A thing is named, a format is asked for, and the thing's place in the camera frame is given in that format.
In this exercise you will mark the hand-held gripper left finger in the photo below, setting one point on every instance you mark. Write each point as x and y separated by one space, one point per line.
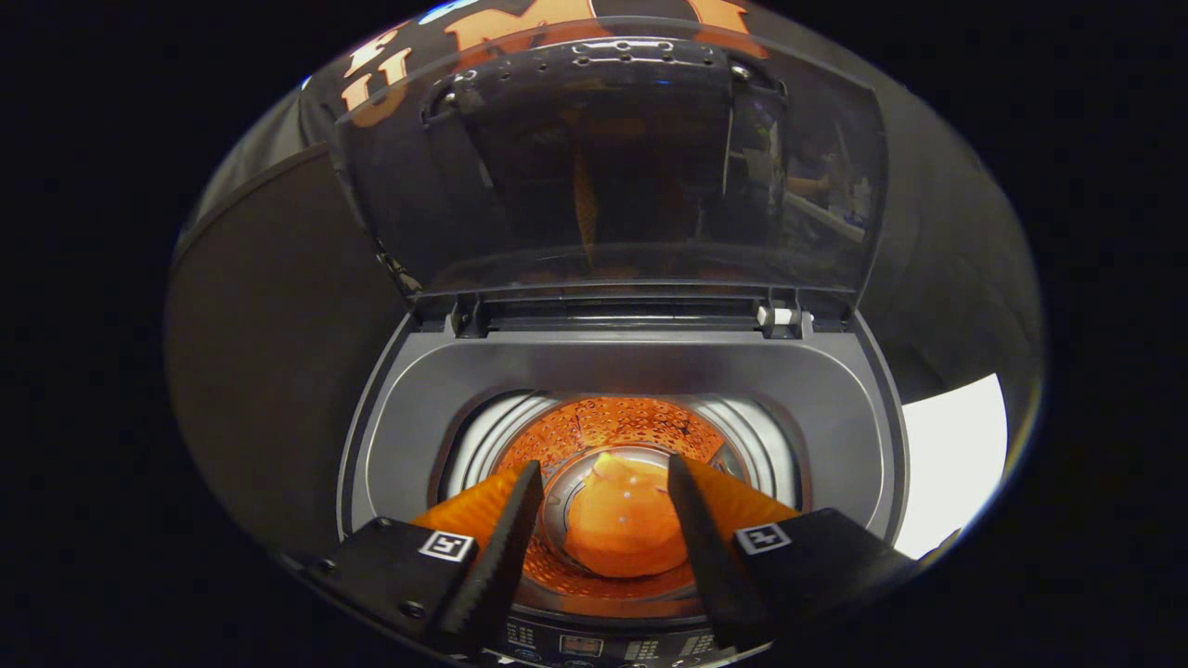
497 557

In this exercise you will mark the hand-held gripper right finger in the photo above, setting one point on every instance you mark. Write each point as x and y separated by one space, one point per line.
710 557

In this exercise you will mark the yellow polo shirt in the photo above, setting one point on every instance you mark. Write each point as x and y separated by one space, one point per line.
622 520

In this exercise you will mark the dark grey washing machine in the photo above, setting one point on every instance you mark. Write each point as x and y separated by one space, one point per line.
418 390

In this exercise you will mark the tinted washing machine lid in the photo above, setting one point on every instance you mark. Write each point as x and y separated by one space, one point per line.
613 186

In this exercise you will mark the stack of white boards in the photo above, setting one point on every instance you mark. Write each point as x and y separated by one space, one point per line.
956 464

